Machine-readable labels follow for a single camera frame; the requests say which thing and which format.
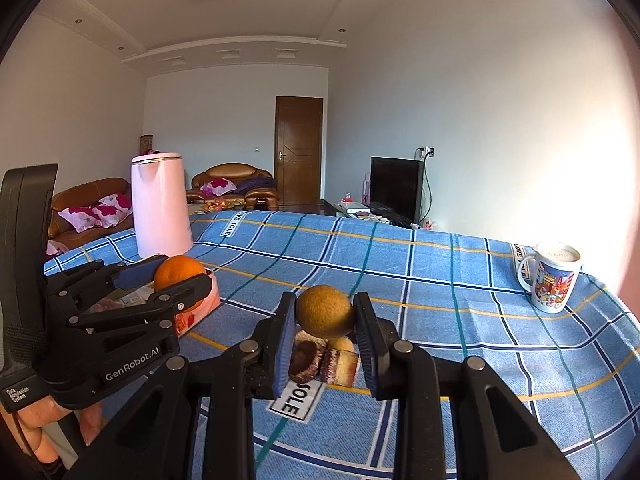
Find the brown leather sofa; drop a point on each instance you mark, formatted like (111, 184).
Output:
(85, 191)

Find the black television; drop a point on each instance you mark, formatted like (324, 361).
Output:
(395, 187)

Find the brown leather armchair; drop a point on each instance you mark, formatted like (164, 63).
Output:
(225, 170)

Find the tall brown vase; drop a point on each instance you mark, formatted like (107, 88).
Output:
(146, 144)

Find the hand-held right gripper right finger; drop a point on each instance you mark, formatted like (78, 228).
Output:
(366, 350)

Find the person's left hand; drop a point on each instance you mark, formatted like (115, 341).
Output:
(31, 430)

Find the floral pink white pillow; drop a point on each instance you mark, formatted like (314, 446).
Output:
(118, 203)
(82, 218)
(218, 186)

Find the snack packet with pictures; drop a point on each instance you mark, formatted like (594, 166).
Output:
(302, 361)

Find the white wall socket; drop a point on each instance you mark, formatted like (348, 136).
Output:
(427, 151)

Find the white plastic bag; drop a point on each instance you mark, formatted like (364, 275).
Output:
(430, 224)

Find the white flat box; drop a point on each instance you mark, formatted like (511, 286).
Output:
(352, 207)

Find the purple cloth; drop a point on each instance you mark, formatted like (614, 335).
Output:
(255, 183)

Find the blue plaid tablecloth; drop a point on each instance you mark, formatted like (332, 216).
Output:
(425, 280)

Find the orange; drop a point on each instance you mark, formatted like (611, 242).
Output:
(177, 271)

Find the white printed mug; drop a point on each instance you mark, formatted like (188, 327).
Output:
(552, 282)

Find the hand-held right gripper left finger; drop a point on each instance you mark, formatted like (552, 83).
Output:
(285, 350)

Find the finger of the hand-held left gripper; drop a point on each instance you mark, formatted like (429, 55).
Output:
(192, 287)
(142, 271)

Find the pink electric kettle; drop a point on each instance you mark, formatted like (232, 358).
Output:
(160, 205)

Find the pink plastic bag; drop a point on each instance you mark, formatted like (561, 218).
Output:
(196, 321)

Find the round brown pear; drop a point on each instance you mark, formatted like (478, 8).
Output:
(325, 311)

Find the small yellow fruit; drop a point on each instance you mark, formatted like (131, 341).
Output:
(341, 344)

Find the purple sugarcane piece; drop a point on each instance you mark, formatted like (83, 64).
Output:
(341, 368)

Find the brown wooden door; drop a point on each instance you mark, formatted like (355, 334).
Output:
(298, 150)

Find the coffee table with snacks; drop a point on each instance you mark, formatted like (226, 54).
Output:
(222, 205)

